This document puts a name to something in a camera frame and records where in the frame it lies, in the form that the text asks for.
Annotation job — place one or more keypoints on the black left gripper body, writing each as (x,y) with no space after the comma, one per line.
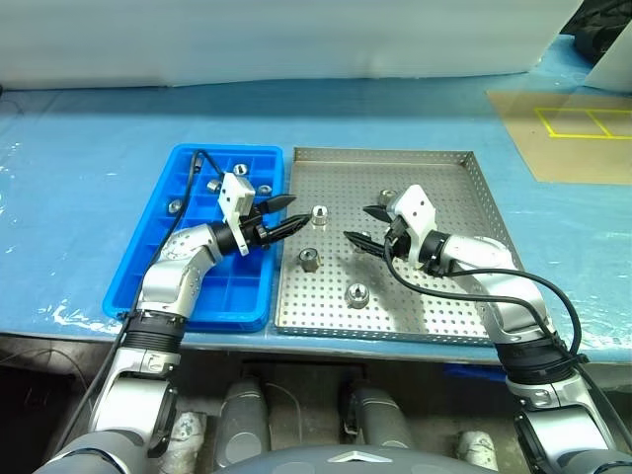
(259,234)

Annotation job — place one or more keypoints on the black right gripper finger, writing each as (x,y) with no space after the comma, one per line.
(368,242)
(380,213)

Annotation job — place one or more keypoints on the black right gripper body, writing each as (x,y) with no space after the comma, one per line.
(399,242)

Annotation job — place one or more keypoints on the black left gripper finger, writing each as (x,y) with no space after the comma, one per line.
(289,228)
(276,204)

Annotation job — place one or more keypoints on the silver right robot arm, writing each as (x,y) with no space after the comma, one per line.
(513,296)

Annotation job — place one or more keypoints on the blue compartment tray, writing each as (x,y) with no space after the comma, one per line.
(237,296)

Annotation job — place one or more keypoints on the perforated metal tray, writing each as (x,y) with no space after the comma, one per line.
(345,187)

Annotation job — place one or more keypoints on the brown cardboard sheet yellow tape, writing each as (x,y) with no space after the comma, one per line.
(543,158)

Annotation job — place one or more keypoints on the white foam backdrop board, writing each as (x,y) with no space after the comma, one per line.
(247,39)

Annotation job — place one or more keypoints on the grey rounded leg shell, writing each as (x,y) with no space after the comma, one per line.
(242,419)
(380,419)

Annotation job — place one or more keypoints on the white speckled rounded foot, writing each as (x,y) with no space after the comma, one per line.
(476,447)
(185,439)

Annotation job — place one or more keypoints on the grey rounded robot torso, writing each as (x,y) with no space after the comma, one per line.
(345,459)

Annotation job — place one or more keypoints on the black bag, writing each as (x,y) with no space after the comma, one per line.
(590,42)

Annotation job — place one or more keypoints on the white upright panel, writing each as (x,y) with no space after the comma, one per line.
(612,69)

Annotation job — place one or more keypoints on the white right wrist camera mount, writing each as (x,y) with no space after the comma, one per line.
(417,210)

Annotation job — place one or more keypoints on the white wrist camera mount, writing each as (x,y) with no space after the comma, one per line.
(232,195)
(417,210)

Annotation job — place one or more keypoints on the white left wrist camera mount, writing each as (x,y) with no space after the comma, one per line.
(232,195)

